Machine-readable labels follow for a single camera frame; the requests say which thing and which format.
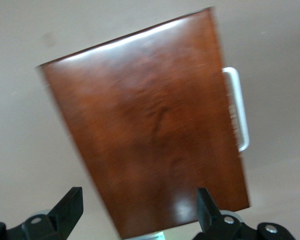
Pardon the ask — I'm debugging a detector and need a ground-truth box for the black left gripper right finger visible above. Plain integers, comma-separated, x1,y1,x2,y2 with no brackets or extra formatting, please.
193,187,295,240

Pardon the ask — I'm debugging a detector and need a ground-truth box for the dark brown wooden cabinet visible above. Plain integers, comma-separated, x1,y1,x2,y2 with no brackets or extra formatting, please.
34,6,251,240

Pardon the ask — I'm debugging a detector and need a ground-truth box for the light wood drawer white handle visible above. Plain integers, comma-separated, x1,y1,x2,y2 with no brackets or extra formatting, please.
221,66,250,153

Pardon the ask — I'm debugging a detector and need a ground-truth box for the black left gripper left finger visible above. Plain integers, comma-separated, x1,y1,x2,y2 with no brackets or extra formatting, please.
0,186,84,240

